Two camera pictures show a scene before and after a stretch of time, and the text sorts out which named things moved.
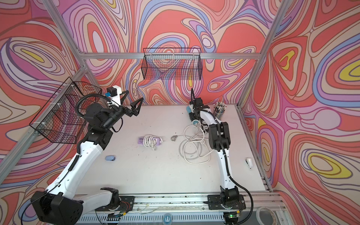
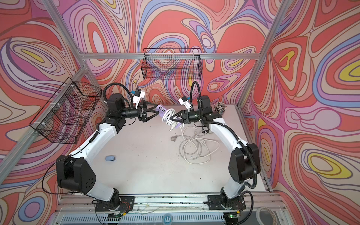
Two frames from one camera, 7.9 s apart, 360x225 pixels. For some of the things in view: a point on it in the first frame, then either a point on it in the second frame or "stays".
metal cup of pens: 219,108 stays
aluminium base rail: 260,209 stays
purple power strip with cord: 149,140 -> 166,114
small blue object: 110,158 stays
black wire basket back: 172,63 stays
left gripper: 132,112 -> 141,114
